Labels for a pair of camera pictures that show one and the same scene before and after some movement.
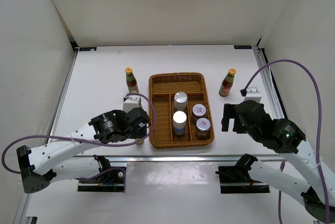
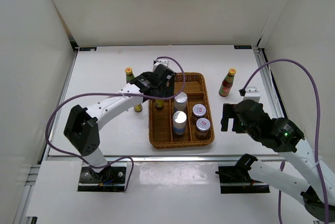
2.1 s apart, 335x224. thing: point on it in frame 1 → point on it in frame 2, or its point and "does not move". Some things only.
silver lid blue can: (179, 122) does not move
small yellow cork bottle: (140, 142) → (159, 103)
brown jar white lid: (203, 125) does not move
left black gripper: (141, 133) → (167, 91)
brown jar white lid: (199, 111) does not move
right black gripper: (229, 113) does not move
